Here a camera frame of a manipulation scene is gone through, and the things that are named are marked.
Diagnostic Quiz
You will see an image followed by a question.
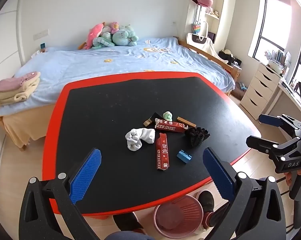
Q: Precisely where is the white wall socket panel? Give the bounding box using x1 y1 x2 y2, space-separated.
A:
32 29 49 40

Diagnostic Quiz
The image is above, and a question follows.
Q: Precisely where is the red box with torn end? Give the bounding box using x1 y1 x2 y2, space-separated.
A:
155 118 185 133

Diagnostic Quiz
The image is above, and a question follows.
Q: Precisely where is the person's right hand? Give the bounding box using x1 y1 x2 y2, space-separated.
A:
285 166 301 190

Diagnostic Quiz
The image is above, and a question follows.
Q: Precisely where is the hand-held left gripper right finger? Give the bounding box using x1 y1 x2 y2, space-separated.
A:
203 147 287 240

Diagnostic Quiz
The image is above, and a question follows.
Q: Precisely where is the person's left leg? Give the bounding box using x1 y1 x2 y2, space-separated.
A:
107 231 156 240

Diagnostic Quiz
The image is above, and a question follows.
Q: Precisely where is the black slipper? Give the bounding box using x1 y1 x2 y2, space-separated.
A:
199 190 215 213
113 212 143 234

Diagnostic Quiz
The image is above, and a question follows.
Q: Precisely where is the white tote bag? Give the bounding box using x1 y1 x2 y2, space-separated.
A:
186 32 212 52

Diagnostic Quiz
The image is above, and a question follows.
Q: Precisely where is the black binder clip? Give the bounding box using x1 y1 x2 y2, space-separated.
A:
147 112 163 124

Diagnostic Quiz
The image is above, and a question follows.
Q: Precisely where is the small blue block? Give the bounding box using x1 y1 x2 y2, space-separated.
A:
177 150 192 164

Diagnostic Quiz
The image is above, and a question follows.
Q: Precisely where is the white wall shelf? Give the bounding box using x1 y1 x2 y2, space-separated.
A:
184 0 231 53

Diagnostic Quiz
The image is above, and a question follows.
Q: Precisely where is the brown wooden stick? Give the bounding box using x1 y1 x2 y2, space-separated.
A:
177 116 196 128

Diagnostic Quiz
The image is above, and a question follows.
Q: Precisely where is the window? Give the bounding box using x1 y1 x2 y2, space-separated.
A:
248 0 301 85

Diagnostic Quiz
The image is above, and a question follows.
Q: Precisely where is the white drawer cabinet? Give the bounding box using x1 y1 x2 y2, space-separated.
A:
241 62 282 120

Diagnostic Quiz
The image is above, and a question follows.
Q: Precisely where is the pink plastic basket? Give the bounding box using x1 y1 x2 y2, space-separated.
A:
153 194 204 239

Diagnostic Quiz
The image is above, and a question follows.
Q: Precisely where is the row of books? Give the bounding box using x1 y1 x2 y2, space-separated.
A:
264 49 292 68

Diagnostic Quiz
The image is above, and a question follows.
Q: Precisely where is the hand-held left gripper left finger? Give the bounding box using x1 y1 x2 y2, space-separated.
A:
19 148 102 240

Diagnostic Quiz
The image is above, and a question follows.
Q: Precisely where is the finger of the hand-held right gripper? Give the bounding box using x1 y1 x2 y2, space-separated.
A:
259 114 301 131
246 135 301 160

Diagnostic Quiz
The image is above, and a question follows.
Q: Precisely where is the teal elephant plush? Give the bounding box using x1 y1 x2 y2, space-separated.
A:
112 25 139 47

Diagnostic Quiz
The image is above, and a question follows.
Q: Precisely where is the green striped plush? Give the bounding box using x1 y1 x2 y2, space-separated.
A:
92 37 115 50

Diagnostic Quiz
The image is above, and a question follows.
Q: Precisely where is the white desk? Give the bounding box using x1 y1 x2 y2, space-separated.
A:
278 80 301 120

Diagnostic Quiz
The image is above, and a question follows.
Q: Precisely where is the red printed box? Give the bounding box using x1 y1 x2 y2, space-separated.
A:
155 132 171 171

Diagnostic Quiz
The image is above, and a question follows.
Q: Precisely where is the pink dolphin plush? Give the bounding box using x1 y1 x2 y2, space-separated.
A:
87 24 104 49

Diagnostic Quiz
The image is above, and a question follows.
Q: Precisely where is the black bag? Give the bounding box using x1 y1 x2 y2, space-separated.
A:
218 51 242 65

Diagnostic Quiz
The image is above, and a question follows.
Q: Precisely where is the pink folded towel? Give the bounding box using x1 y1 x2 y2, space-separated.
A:
0 72 41 93

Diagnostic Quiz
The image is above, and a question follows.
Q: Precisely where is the wooden bed with blue sheet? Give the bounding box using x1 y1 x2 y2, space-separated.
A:
0 36 241 153

